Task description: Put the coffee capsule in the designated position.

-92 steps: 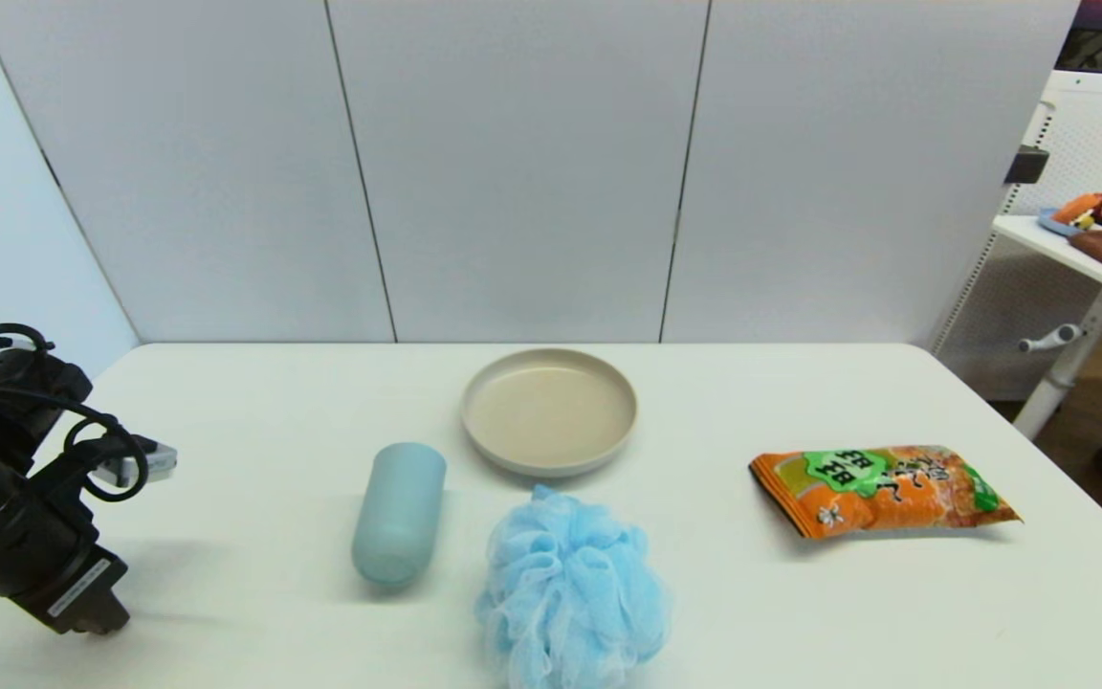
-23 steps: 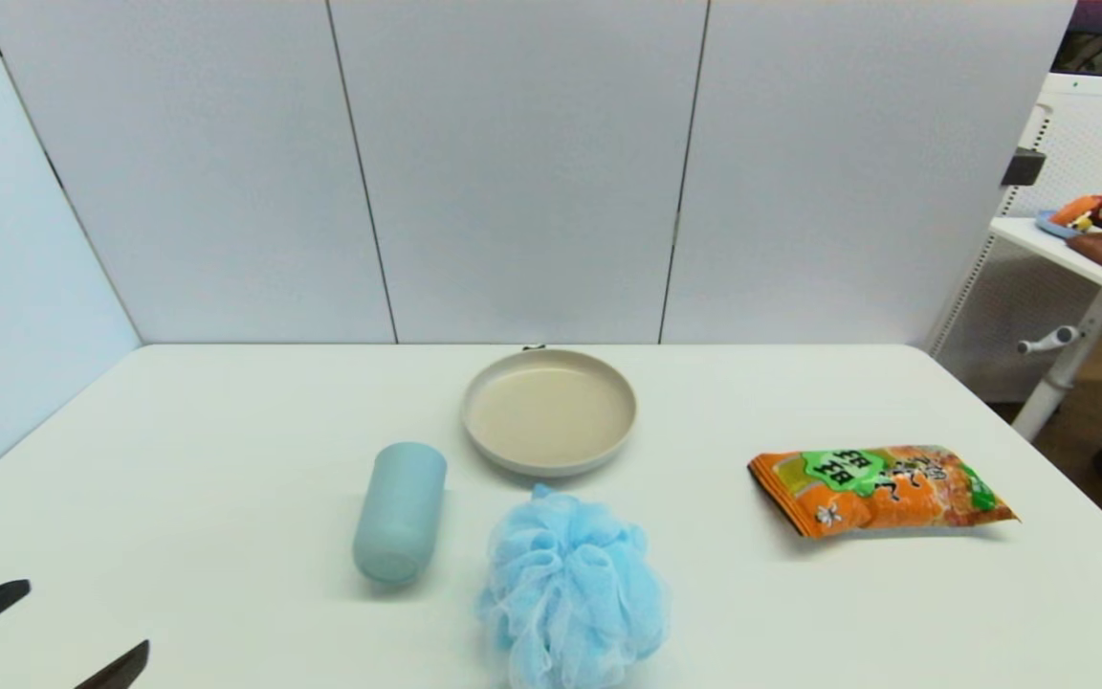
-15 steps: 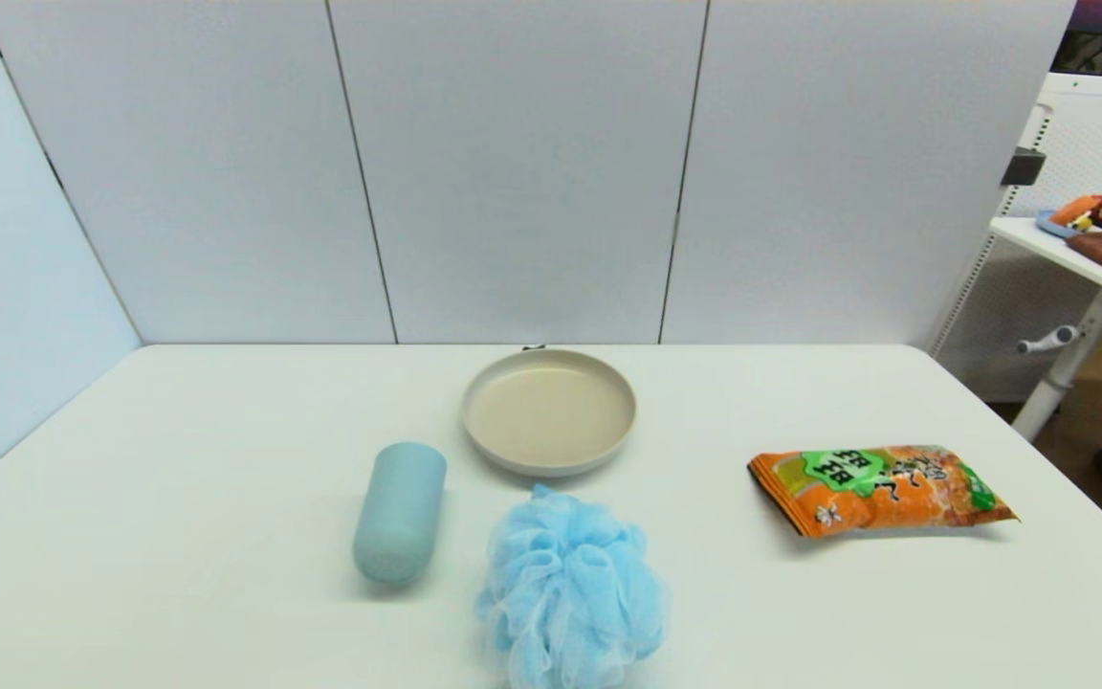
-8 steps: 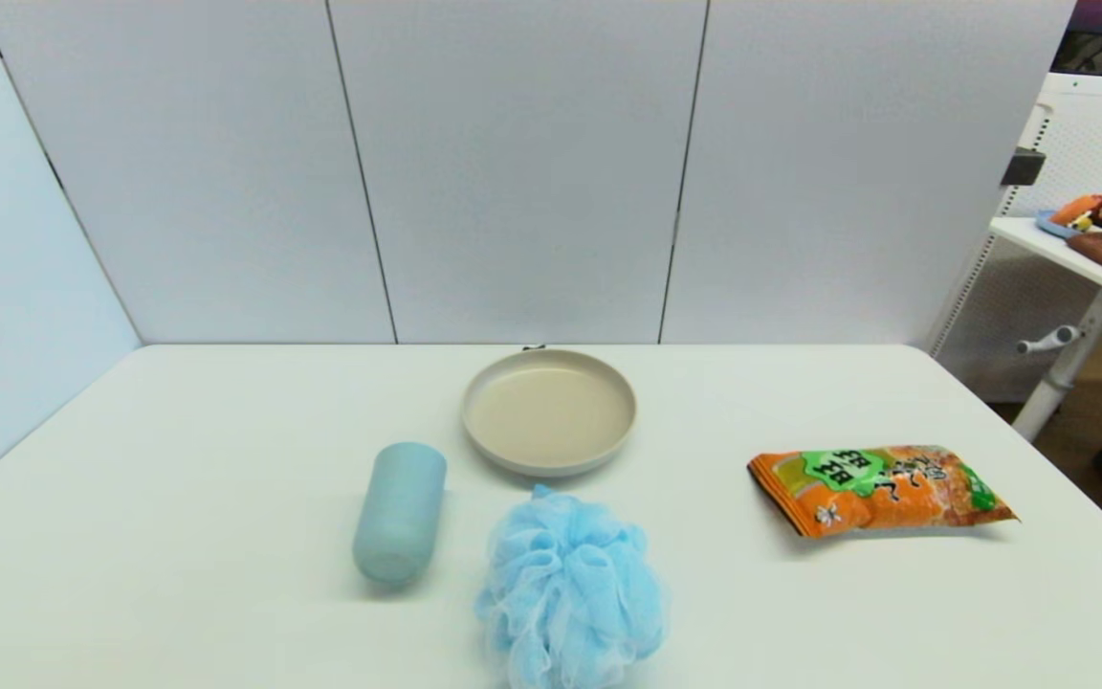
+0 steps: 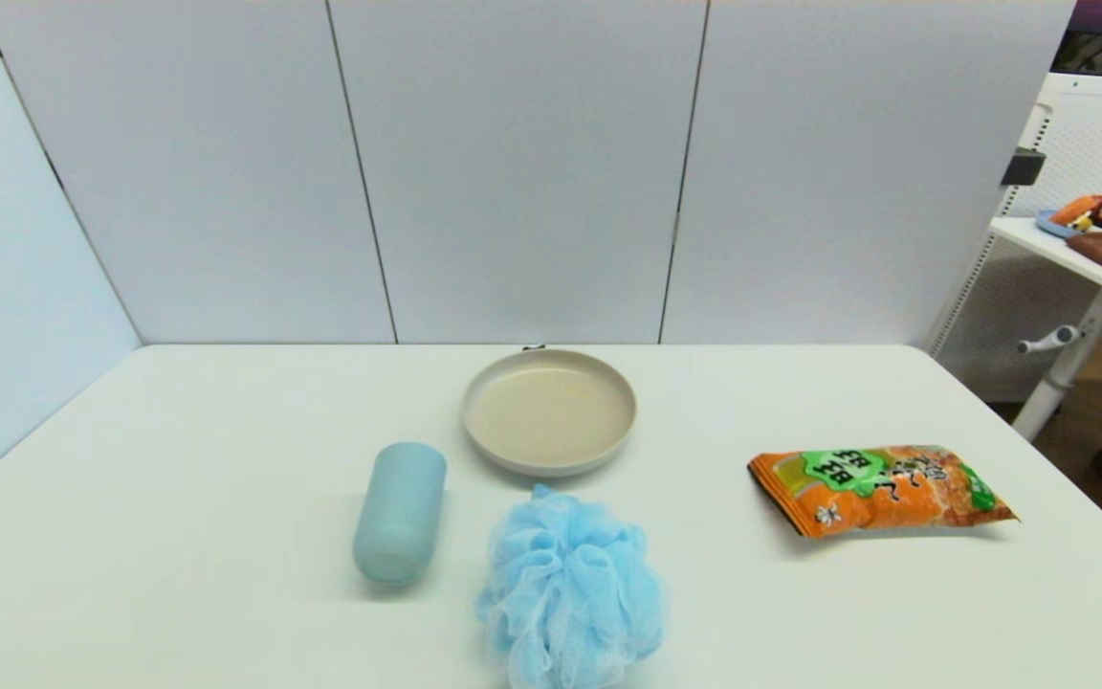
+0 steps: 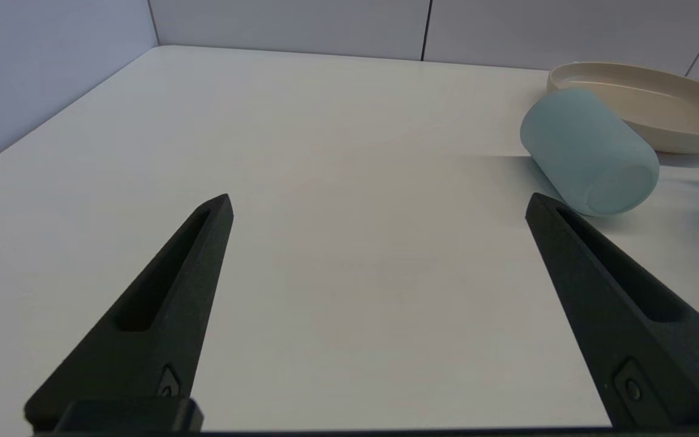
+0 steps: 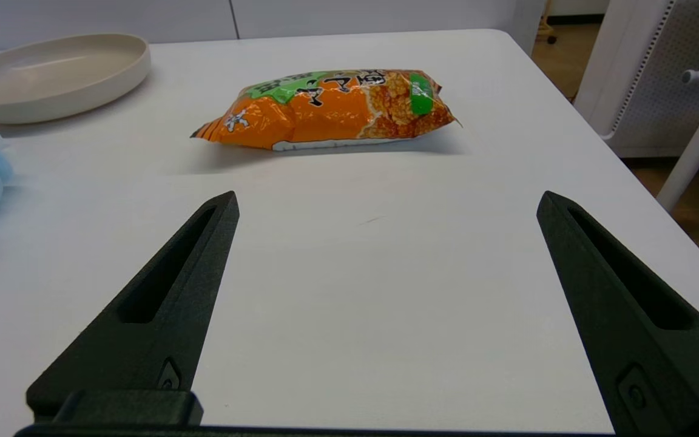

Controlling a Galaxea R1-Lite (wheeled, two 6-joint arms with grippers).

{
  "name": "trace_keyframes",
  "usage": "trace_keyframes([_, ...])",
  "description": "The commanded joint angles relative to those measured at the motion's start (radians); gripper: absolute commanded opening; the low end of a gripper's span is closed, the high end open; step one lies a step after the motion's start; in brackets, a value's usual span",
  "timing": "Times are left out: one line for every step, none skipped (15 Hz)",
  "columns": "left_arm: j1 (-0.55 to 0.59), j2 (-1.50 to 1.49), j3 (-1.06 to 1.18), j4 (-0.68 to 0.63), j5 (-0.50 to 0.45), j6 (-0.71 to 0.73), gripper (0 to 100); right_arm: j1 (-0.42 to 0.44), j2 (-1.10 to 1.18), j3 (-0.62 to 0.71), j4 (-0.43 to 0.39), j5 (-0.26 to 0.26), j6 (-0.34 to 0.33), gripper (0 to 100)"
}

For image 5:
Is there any white side desk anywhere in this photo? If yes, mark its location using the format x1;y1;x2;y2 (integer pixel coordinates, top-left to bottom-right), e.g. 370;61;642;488
989;216;1102;443

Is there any white pegboard panel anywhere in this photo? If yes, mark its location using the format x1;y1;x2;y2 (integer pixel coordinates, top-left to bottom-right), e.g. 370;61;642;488
924;72;1102;403

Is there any black clamp block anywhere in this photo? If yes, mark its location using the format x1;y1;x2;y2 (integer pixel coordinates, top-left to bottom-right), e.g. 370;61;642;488
1001;148;1047;187

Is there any white desk crank handle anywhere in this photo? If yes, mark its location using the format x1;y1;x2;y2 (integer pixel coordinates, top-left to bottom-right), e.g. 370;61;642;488
1017;325;1084;356

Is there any light blue mesh bath pouf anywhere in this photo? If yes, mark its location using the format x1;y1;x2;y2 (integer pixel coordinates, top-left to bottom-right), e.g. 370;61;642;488
474;484;669;689

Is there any orange snack bag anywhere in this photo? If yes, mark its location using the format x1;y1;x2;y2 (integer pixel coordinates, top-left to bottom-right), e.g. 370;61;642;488
747;444;1021;539

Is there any beige round plate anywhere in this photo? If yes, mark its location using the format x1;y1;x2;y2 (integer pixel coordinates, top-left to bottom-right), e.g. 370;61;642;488
461;348;638;478

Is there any orange toy packet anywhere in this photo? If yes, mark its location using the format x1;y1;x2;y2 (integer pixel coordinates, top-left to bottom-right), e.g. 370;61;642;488
1050;194;1102;231

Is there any light blue plastic cup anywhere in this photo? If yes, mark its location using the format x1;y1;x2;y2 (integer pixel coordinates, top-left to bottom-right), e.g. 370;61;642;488
352;441;448;587

